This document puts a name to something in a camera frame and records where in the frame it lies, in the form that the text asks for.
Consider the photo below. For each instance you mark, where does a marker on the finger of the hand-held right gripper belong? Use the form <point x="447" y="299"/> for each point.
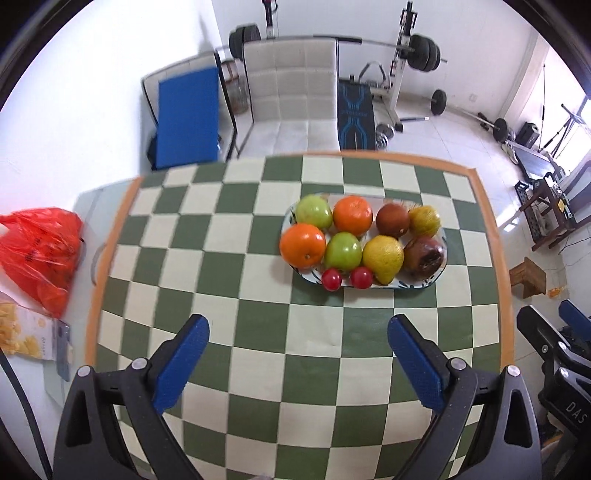
<point x="577" y="318"/>
<point x="540" y="330"/>

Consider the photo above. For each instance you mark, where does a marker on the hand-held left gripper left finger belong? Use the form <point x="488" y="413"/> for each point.
<point x="182" y="364"/>

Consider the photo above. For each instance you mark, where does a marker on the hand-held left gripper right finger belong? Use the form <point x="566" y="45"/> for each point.
<point x="415" y="364"/>

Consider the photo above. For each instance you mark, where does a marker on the floral ceramic plate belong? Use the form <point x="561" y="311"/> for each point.
<point x="406" y="281"/>

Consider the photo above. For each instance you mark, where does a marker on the red cherry tomato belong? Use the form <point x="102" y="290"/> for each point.
<point x="361" y="277"/>
<point x="331" y="279"/>

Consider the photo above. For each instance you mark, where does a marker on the dark bruised fruit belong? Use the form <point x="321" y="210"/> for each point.
<point x="425" y="256"/>

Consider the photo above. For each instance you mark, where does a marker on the large yellow citrus fruit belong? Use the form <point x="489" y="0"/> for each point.
<point x="383" y="259"/>

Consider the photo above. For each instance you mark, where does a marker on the green apple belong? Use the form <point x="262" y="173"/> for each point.
<point x="343" y="250"/>
<point x="314" y="211"/>

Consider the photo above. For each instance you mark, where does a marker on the small yellow-green citrus fruit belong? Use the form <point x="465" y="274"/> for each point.
<point x="425" y="221"/>

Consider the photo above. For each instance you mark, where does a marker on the orange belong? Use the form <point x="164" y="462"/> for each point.
<point x="302" y="246"/>
<point x="352" y="215"/>

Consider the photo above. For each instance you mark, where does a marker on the wooden stool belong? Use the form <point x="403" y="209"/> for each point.
<point x="528" y="274"/>

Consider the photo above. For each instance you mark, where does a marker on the black side table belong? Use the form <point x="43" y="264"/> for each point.
<point x="547" y="203"/>

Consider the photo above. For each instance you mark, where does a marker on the brown round fruit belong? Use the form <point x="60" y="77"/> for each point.
<point x="392" y="220"/>

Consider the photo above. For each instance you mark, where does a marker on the white and yellow snack box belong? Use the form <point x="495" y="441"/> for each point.
<point x="32" y="332"/>

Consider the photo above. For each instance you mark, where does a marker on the red plastic bag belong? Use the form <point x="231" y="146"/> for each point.
<point x="41" y="249"/>

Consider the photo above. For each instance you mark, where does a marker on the black tripod stand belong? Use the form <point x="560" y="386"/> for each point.
<point x="565" y="127"/>

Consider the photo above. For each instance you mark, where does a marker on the barbell with small plates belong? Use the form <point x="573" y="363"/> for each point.
<point x="501" y="129"/>

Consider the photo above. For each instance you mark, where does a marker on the dumbbells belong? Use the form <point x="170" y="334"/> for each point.
<point x="387" y="134"/>

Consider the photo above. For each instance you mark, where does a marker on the black and blue exercise mat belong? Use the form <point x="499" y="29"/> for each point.
<point x="355" y="115"/>

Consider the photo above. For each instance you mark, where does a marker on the white padded chair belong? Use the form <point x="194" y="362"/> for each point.
<point x="291" y="92"/>

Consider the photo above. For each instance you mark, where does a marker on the white squat rack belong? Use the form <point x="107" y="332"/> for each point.
<point x="400" y="69"/>

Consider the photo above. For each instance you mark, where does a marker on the barbell with black plates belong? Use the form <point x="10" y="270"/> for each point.
<point x="427" y="50"/>

